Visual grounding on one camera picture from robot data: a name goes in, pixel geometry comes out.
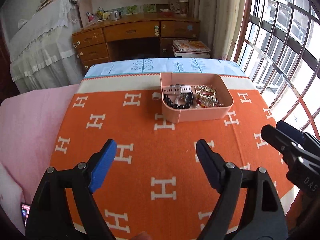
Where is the black bead bracelet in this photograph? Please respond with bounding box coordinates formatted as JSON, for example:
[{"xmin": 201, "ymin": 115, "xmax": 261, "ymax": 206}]
[{"xmin": 163, "ymin": 83, "xmax": 195, "ymax": 110}]

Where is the light blue patterned sheet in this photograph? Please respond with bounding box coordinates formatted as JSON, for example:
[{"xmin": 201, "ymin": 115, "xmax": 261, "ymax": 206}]
[{"xmin": 85, "ymin": 57, "xmax": 246, "ymax": 79}]

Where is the wooden desk with drawers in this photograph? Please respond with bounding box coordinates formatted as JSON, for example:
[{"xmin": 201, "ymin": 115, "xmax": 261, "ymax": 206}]
[{"xmin": 72, "ymin": 12, "xmax": 200, "ymax": 71}]

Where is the white lace covered furniture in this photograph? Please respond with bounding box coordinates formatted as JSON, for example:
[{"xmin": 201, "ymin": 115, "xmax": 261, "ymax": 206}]
[{"xmin": 9, "ymin": 0, "xmax": 84, "ymax": 93}]

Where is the beige curtain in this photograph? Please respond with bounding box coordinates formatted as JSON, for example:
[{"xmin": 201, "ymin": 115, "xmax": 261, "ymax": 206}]
[{"xmin": 189, "ymin": 0, "xmax": 246, "ymax": 60}]

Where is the white smart watch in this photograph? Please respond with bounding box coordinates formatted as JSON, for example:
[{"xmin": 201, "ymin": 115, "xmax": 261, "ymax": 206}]
[{"xmin": 162, "ymin": 84, "xmax": 192, "ymax": 95}]

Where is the white mug on desk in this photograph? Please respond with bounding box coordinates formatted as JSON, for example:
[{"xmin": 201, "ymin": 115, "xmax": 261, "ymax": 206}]
[{"xmin": 108, "ymin": 11, "xmax": 121, "ymax": 21}]

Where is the stack of books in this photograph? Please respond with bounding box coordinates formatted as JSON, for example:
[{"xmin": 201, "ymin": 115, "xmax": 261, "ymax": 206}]
[{"xmin": 172, "ymin": 40, "xmax": 210, "ymax": 59}]

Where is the pink bed sheet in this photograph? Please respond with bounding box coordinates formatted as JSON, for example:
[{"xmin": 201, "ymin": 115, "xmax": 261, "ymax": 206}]
[{"xmin": 1, "ymin": 85, "xmax": 78, "ymax": 233}]

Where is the window with metal bars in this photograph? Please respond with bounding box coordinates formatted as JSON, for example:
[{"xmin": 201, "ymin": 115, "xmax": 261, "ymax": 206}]
[{"xmin": 234, "ymin": 0, "xmax": 319, "ymax": 137}]

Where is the orange H-pattern blanket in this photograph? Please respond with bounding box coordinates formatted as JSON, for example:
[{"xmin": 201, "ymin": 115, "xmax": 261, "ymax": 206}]
[{"xmin": 50, "ymin": 74, "xmax": 296, "ymax": 239}]

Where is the pink jewelry tray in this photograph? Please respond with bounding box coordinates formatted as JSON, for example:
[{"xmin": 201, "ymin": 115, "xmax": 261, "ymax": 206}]
[{"xmin": 160, "ymin": 73, "xmax": 233, "ymax": 124}]

